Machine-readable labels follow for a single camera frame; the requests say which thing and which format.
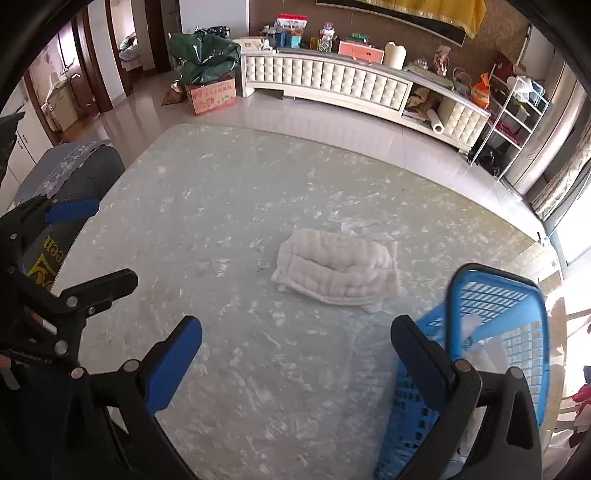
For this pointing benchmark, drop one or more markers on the patterned blue-grey cloth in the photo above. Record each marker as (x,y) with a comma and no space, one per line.
(60,164)

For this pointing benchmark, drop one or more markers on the black television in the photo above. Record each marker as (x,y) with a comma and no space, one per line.
(415,21)

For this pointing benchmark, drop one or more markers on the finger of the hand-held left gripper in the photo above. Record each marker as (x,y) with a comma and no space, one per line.
(74,211)
(101,284)

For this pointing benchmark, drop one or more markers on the blue plastic basket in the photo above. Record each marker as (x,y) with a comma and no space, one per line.
(503,286)

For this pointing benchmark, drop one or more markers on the white plastic jug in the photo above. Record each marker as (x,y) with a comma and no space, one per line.
(395,56)

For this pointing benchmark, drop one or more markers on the pink box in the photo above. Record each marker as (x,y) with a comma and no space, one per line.
(360,53)

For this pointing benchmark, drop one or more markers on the black bag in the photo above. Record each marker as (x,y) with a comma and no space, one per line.
(488,162)

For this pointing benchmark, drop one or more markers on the dark green bag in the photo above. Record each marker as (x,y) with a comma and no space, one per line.
(205,57)

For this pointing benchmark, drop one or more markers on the printed cardboard box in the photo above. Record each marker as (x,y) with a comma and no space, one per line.
(212,97)

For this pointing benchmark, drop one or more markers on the white paper roll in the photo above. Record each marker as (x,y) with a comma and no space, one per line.
(435,121)

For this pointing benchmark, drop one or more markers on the white quilted towel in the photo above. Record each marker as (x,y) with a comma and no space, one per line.
(337,270)

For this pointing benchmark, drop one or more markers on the orange bag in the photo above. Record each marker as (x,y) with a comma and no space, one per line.
(480,94)

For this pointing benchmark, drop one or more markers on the brown wooden door frame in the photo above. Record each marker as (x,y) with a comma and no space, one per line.
(92,55)

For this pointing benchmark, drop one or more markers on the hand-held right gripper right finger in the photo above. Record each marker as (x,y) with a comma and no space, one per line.
(418,364)

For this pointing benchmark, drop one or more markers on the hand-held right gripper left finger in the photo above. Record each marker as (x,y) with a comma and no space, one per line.
(173,364)

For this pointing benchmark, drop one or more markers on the white tufted TV cabinet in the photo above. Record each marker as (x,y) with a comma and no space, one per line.
(351,78)

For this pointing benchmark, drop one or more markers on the grey standing air conditioner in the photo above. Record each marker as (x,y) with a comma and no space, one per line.
(551,134)

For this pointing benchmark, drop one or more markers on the white plastic bag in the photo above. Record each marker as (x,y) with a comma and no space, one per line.
(521,88)

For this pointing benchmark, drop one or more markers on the dark chair with yellow print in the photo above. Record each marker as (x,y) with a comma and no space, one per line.
(97,175)

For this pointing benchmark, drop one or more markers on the red and white snack bag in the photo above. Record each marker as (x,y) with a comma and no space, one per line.
(292,24)

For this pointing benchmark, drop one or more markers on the white metal shelf rack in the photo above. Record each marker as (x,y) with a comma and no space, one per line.
(512,120)

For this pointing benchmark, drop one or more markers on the yellow cloth with gold trim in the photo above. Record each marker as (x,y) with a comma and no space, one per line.
(443,9)

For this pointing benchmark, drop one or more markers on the patterned beige curtain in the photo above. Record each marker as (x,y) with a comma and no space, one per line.
(565,180)

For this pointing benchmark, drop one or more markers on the hanging colourful clothes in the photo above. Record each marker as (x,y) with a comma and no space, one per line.
(584,392)

